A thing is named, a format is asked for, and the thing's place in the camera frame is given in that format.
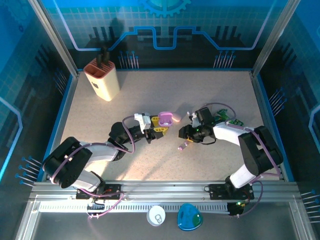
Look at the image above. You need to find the green snack packet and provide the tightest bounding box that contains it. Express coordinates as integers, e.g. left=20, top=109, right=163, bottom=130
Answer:
left=216, top=109, right=245, bottom=127

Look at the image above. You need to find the beige knife block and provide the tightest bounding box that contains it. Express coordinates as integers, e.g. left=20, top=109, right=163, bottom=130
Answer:
left=83, top=58, right=120, bottom=102

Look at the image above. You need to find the blue dome device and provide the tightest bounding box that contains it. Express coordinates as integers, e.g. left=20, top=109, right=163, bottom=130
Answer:
left=177, top=202, right=204, bottom=232

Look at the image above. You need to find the white pull-tab can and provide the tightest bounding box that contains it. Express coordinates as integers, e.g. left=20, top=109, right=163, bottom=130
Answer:
left=146, top=204, right=167, bottom=227

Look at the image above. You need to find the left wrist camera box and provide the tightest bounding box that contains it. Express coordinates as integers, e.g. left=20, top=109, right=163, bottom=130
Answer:
left=134, top=112, right=153, bottom=134

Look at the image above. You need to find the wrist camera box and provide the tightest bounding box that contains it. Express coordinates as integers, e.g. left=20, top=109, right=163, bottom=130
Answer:
left=191, top=107, right=214, bottom=128
left=134, top=112, right=153, bottom=134

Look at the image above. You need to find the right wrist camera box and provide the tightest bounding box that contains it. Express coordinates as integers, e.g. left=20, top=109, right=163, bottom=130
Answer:
left=191, top=107, right=214, bottom=128

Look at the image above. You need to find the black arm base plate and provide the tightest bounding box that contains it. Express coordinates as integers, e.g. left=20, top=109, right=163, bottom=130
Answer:
left=75, top=183, right=123, bottom=200
left=208, top=183, right=255, bottom=200

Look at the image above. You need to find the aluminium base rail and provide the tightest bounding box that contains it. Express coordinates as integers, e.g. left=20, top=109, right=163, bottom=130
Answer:
left=28, top=180, right=301, bottom=202

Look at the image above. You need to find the aluminium side rail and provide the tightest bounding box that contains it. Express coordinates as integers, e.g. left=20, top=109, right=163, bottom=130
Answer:
left=43, top=71, right=81, bottom=182
left=250, top=71, right=288, bottom=181

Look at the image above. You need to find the white slotted cable duct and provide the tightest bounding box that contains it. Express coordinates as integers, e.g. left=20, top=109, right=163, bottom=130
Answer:
left=38, top=202, right=230, bottom=214

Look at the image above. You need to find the aluminium frame post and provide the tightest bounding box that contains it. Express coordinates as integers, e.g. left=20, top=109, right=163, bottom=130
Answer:
left=28, top=0, right=80, bottom=79
left=250, top=0, right=301, bottom=78

